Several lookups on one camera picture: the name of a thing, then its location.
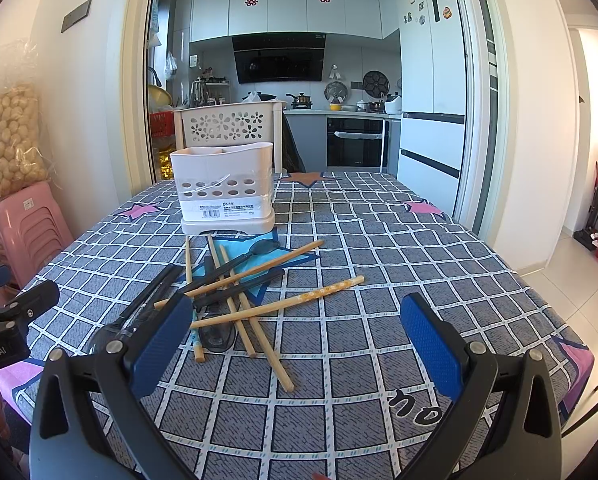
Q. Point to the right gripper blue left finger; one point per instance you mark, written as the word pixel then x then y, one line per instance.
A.
pixel 67 441

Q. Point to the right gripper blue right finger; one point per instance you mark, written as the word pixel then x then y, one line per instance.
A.
pixel 503 421

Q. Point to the translucent dark plastic spoon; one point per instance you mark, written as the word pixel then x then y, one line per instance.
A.
pixel 216 338

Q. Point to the black plastic utensil handle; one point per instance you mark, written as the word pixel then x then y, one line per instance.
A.
pixel 234 290

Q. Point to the patterned bamboo chopstick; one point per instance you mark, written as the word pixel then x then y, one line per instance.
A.
pixel 280 305

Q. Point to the slanted bamboo chopstick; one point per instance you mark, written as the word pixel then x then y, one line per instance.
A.
pixel 256 270

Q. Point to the black plastic utensil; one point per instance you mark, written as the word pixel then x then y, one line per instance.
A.
pixel 150 294

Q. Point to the long plain bamboo chopstick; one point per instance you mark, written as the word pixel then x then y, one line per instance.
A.
pixel 272 358

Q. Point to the white upper kitchen cabinets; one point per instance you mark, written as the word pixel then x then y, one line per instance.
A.
pixel 374 19

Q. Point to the pink plastic stool stack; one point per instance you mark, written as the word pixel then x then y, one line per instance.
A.
pixel 32 231

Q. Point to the bag of round snacks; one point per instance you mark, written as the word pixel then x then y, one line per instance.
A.
pixel 22 159

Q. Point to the grey checkered star tablecloth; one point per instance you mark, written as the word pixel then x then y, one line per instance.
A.
pixel 362 399

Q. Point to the white plastic utensil holder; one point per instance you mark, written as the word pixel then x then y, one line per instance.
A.
pixel 229 188

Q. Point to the yellow basin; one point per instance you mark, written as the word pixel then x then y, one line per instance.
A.
pixel 158 97

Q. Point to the white refrigerator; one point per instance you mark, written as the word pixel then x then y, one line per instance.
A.
pixel 433 100

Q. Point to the black built-in oven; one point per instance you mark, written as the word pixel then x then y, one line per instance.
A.
pixel 356 143

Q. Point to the black pot on stove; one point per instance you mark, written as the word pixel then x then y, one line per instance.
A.
pixel 300 101

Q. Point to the black range hood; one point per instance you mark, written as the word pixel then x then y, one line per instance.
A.
pixel 279 56

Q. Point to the dark wall switch plate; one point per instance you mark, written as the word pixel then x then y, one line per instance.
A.
pixel 76 15

